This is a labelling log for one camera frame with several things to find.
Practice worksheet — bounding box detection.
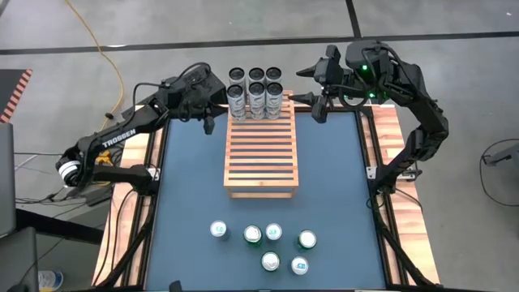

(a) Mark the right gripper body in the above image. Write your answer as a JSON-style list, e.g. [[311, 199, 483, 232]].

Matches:
[[322, 56, 350, 109]]

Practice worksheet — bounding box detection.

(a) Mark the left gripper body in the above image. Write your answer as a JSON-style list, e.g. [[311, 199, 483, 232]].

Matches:
[[180, 83, 222, 121]]

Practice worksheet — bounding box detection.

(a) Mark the white Celsius Arctic Vibe can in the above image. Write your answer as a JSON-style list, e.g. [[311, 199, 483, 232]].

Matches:
[[247, 81, 267, 121], [265, 81, 285, 121], [225, 84, 247, 122]]

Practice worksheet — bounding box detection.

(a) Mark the white Celsius can orange print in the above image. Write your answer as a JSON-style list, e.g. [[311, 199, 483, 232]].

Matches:
[[247, 67, 267, 87], [228, 67, 247, 91], [265, 66, 284, 86]]

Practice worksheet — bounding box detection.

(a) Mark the slatted wooden shelf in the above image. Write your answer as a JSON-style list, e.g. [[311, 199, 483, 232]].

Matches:
[[223, 89, 300, 200]]

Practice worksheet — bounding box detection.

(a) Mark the silver blue Red Bull can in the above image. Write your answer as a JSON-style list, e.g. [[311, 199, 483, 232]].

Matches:
[[290, 255, 310, 277], [209, 219, 229, 240], [264, 222, 284, 243]]

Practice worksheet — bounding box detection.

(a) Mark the green Sprite can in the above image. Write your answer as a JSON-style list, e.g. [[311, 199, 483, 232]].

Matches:
[[242, 225, 264, 247], [298, 229, 318, 251], [260, 251, 281, 273]]

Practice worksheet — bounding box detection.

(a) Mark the black floor beam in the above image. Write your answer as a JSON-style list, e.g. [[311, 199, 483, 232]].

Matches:
[[15, 207, 105, 246]]

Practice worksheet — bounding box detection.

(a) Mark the grey metal stand foot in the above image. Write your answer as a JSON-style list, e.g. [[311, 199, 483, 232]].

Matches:
[[483, 142, 519, 166]]

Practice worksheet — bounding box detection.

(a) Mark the grey equipment case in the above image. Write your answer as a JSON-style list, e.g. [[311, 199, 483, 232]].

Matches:
[[0, 121, 17, 239]]

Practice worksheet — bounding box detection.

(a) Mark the white blue container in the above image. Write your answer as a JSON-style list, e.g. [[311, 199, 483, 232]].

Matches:
[[37, 269, 65, 292]]

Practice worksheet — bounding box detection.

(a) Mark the dark grey case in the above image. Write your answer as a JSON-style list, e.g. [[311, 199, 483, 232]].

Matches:
[[0, 225, 41, 292]]

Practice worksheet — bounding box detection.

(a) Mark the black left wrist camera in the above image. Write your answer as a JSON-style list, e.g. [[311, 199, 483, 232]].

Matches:
[[164, 79, 183, 102]]

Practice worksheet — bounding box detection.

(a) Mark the black metal table frame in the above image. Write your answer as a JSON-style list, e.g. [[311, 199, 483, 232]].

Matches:
[[92, 103, 441, 292]]

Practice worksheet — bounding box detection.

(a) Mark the yellow cable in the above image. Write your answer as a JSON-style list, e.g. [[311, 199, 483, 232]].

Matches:
[[64, 0, 125, 121]]

